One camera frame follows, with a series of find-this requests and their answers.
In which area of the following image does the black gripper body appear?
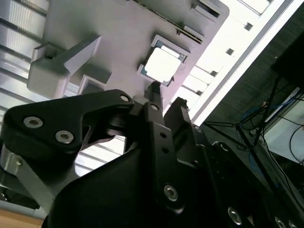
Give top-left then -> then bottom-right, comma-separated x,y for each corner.
42,142 -> 304,228

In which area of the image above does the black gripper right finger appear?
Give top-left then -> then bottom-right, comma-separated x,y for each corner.
163,96 -> 219,190

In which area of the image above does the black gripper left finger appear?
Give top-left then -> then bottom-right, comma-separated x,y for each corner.
0,82 -> 186,214

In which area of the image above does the silver CPU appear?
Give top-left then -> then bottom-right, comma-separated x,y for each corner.
140,46 -> 185,86

